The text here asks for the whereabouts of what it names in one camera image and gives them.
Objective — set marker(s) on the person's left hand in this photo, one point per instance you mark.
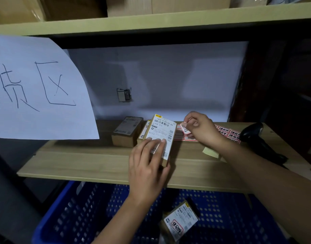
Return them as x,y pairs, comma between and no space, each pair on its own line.
142,172

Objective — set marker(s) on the person's right hand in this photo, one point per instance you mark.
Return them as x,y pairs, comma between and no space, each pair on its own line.
205,130

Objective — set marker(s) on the person's left little finger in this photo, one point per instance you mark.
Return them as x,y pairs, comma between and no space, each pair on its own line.
133,156

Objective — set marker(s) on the person's left middle finger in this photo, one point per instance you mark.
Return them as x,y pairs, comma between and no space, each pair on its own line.
155,147

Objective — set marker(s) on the person's right thumb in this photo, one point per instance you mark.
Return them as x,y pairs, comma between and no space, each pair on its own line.
189,125

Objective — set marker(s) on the person's left thumb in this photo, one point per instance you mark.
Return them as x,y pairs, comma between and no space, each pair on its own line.
167,172

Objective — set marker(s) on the single red and white sticker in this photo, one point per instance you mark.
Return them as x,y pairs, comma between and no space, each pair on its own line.
184,127

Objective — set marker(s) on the cardboard box with white label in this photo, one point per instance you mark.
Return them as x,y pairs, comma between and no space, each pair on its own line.
162,129

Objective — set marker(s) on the person's right forearm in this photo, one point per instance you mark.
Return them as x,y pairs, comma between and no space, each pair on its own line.
262,185

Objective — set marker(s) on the person's left forearm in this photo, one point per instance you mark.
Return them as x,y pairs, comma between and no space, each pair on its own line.
125,221

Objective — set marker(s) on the cardboard box with yellow edge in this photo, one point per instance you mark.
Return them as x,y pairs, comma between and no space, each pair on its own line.
143,132

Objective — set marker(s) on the small brown cardboard box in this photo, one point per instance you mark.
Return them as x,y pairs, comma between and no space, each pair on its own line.
127,130

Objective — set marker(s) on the yellow sticky note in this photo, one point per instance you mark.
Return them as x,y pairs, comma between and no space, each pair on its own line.
211,151

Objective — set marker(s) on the wooden shelf board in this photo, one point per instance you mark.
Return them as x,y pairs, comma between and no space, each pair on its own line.
94,162

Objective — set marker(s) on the sheet of red stickers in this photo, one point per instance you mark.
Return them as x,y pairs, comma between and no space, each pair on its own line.
230,135

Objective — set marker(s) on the cardboard box with red sticker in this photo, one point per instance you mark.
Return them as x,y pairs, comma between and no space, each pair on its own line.
179,222

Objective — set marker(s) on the black barcode scanner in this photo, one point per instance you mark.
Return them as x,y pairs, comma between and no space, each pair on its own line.
259,143

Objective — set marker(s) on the blue plastic crate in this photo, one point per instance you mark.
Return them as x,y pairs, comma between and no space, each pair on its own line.
89,215

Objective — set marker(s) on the pale green shelf board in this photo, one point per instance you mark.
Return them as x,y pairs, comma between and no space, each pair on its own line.
155,22

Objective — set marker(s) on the white handwritten paper sign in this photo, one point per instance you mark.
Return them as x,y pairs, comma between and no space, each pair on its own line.
38,93

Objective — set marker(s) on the large light cardboard box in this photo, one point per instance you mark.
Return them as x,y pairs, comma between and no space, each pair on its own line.
168,5

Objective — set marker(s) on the taped brown cardboard box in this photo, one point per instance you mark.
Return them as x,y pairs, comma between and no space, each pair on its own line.
17,8

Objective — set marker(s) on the grey wall socket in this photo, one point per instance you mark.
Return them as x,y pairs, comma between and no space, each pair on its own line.
124,95

